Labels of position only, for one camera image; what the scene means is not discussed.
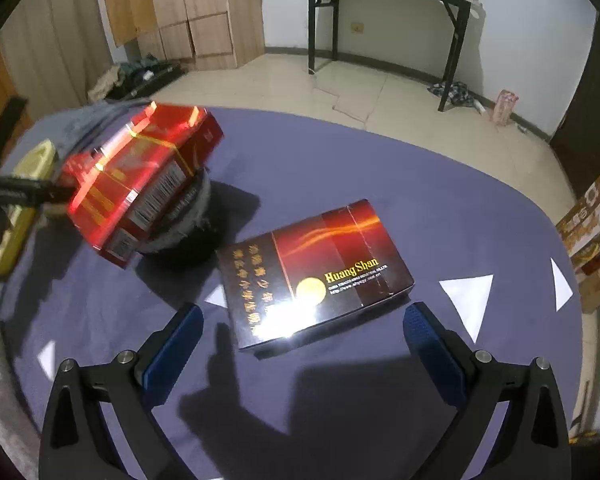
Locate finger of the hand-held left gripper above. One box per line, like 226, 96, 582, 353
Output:
0, 174, 73, 207

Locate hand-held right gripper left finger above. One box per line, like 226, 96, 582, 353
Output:
39, 303, 204, 480

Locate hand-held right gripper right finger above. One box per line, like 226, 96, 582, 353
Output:
402, 302, 572, 480

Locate pale yellow plastic basin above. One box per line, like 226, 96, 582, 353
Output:
0, 141, 61, 285

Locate black foam block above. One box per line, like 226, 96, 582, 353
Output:
137, 167, 220, 267

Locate red carton box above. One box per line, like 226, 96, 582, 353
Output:
62, 102, 226, 267

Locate dark glossy carton box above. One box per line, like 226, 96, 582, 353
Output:
215, 199, 416, 352

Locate grey blanket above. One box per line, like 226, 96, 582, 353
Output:
55, 100, 151, 161

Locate beige curtain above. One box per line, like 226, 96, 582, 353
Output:
0, 0, 111, 111

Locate pile of clothes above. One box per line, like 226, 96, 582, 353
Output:
87, 57, 186, 103

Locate plain cardboard box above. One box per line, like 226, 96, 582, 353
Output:
577, 260, 600, 313

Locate light blue fleece cloth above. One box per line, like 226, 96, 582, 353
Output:
0, 305, 43, 480

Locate printed cardboard box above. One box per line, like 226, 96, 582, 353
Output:
555, 175, 600, 273

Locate pink plastic bag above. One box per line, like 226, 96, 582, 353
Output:
490, 89, 521, 128

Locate wooden cabinet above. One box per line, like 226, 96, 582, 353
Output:
97, 0, 267, 72

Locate dark patterned cloth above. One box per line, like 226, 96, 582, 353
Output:
426, 81, 483, 108

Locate dark wooden door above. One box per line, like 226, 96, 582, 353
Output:
550, 10, 600, 196

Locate black folding table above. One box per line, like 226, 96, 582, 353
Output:
285, 0, 486, 113

